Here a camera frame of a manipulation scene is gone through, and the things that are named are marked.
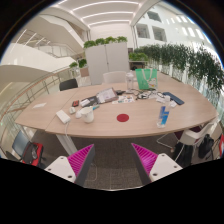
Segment clear shaker bottle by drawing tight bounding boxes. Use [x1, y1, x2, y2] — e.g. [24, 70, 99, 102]
[125, 71, 135, 94]

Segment black notebook with packet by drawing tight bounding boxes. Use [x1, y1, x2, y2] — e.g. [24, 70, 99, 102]
[79, 95, 101, 108]

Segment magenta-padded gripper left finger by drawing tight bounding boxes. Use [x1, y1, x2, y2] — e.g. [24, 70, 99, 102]
[44, 143, 96, 188]

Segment red and black backpack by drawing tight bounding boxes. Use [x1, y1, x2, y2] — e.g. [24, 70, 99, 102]
[21, 142, 44, 167]

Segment white chair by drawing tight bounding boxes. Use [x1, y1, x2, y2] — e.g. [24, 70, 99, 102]
[102, 70, 128, 84]
[173, 119, 221, 161]

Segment white cabinet with plants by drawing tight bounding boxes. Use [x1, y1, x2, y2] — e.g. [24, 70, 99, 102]
[83, 35, 130, 85]

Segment small white box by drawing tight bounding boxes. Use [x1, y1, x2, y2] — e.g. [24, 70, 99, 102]
[155, 96, 168, 104]

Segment colourful sticker sheet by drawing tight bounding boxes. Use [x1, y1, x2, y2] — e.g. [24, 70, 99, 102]
[111, 95, 136, 105]

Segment dark blue flat case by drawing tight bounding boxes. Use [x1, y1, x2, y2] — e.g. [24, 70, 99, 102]
[162, 91, 185, 106]

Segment tangled black cables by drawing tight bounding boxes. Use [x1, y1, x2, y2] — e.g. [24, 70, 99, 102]
[134, 89, 166, 101]

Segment green hedge plant row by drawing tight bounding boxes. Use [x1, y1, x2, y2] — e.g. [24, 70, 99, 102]
[133, 43, 224, 96]

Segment white mug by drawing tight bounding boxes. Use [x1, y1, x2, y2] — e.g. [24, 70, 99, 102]
[79, 106, 95, 124]

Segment black chair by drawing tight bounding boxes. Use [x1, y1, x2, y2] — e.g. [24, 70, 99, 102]
[59, 78, 79, 92]

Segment clear blue-labelled water bottle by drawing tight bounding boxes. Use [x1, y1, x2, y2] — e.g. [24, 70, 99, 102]
[156, 95, 172, 129]

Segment white power strip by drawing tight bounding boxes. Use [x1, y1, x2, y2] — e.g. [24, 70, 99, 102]
[55, 109, 72, 125]

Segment flat round red coaster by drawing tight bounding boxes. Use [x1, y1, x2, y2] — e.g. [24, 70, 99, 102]
[116, 113, 130, 123]

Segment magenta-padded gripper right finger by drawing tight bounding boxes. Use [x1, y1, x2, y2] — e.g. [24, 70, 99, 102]
[130, 143, 184, 186]

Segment white open booklet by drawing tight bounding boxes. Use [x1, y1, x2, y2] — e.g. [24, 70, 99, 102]
[95, 87, 119, 104]

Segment ceiling light strips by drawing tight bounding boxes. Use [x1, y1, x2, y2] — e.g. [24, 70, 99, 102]
[56, 0, 141, 28]

